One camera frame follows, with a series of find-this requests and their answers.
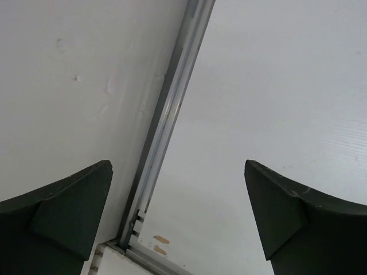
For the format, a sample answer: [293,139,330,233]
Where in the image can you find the aluminium side rail left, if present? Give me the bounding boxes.
[117,1,214,250]

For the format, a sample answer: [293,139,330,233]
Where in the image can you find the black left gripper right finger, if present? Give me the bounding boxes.
[244,160,366,274]

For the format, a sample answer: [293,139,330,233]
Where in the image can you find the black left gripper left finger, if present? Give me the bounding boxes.
[1,160,112,274]

